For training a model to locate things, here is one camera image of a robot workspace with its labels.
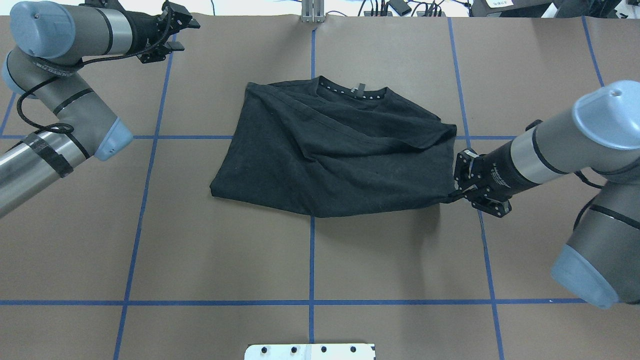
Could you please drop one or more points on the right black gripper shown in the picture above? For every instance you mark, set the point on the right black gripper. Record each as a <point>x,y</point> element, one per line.
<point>501,171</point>

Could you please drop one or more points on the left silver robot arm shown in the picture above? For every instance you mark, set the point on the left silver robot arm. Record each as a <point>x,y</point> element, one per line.
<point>71,123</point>

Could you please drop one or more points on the aluminium frame post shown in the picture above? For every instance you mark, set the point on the aluminium frame post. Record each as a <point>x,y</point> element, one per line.
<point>312,11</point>

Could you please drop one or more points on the black graphic t-shirt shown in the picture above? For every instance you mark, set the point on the black graphic t-shirt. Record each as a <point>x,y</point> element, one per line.
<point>314,147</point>

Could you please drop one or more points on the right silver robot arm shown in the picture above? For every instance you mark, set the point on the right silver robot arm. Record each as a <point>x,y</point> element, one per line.
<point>597,140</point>

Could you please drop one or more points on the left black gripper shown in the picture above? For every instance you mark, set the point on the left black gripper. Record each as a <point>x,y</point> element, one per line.
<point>143,31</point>

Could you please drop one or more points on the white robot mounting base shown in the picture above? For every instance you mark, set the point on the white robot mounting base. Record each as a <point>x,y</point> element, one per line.
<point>312,351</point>

